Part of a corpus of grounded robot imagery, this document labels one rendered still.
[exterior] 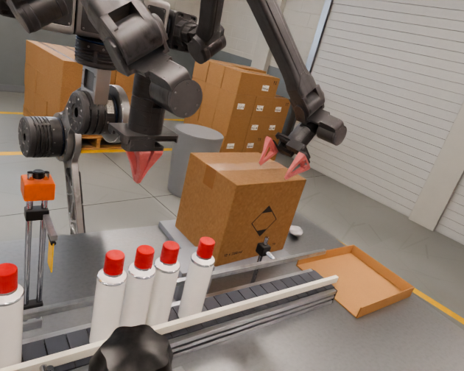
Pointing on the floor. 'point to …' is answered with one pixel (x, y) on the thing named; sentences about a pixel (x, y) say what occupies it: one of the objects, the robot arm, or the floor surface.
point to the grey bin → (193, 135)
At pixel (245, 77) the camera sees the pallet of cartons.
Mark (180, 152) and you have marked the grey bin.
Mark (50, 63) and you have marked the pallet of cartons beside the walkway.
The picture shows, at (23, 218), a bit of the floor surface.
